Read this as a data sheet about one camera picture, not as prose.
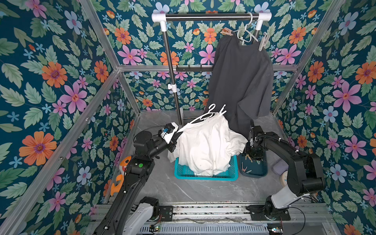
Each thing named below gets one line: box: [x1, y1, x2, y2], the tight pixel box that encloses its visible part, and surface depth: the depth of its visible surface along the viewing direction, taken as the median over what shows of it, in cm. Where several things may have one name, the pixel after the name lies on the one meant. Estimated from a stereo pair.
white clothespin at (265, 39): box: [258, 31, 271, 52], surface depth 56 cm
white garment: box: [167, 112, 249, 177], surface depth 82 cm
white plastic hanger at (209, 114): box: [189, 102, 228, 124], surface depth 75 cm
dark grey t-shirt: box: [205, 31, 274, 140], surface depth 70 cm
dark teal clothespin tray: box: [238, 151, 269, 179], surface depth 90 cm
